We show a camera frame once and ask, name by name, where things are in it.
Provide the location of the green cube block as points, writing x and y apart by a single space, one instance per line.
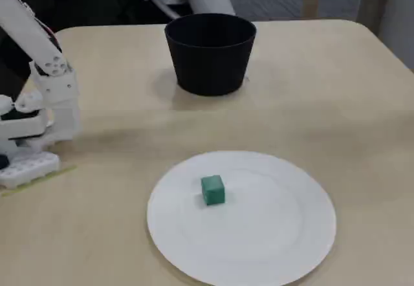
213 192

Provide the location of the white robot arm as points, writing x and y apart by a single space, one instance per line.
55 105

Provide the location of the black pot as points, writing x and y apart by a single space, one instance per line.
210 59

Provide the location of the white paper plate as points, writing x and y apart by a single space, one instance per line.
258 227

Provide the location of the yellow-green tape strip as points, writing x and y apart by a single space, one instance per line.
61 172

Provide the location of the black clamp knob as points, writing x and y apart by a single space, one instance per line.
3 162

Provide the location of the white perforated base plate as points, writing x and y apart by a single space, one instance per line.
29 168

